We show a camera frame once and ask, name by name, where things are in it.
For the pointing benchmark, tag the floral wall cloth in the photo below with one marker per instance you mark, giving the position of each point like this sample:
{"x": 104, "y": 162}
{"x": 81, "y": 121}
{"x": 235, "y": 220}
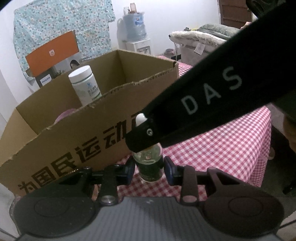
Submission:
{"x": 39, "y": 22}

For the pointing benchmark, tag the orange Philips box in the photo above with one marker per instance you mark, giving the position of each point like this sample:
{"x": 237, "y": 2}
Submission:
{"x": 54, "y": 58}

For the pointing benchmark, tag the white water dispenser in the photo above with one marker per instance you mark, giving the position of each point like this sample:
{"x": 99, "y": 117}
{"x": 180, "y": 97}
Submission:
{"x": 142, "y": 46}

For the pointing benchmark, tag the quilted mattress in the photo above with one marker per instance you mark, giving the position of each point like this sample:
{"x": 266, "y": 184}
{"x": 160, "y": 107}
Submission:
{"x": 195, "y": 45}

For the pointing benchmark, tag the green dropper bottle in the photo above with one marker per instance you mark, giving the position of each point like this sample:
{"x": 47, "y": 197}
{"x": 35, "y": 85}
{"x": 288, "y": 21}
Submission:
{"x": 150, "y": 163}

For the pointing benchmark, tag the white supplement bottle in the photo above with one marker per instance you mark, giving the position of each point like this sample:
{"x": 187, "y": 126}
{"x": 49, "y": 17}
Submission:
{"x": 85, "y": 85}

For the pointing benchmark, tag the brown wooden door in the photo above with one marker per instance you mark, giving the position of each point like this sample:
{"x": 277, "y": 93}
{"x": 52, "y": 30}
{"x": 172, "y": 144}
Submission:
{"x": 234, "y": 13}

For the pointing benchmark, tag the pink checkered tablecloth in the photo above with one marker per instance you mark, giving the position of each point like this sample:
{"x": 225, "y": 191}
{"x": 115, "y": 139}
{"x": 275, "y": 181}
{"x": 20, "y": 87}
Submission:
{"x": 239, "y": 148}

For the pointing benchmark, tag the blue water jug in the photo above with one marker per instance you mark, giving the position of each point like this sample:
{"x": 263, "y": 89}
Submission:
{"x": 135, "y": 27}

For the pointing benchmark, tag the person's right hand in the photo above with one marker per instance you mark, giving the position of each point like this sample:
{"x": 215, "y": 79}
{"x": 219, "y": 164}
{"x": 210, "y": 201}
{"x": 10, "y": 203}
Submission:
{"x": 289, "y": 129}

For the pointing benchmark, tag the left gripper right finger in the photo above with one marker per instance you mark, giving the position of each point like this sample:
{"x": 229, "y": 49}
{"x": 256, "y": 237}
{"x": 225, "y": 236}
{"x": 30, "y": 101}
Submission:
{"x": 184, "y": 176}

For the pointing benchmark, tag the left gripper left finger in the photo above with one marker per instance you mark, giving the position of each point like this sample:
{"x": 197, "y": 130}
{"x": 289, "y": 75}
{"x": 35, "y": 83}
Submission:
{"x": 114, "y": 176}

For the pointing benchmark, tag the brown cardboard box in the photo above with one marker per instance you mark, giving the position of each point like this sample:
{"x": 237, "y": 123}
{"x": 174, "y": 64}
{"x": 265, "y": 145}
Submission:
{"x": 35, "y": 151}

